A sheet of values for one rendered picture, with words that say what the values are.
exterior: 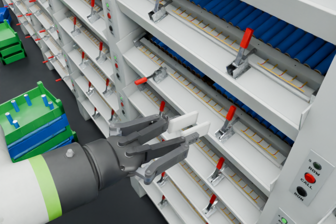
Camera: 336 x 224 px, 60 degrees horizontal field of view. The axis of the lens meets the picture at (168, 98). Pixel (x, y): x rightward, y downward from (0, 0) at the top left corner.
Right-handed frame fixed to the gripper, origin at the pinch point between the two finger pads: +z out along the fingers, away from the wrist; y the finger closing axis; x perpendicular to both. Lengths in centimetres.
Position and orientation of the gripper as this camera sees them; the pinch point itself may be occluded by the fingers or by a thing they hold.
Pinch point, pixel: (189, 127)
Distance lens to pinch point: 56.1
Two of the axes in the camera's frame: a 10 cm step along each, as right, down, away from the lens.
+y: 5.8, 5.4, -6.1
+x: 1.3, -8.0, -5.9
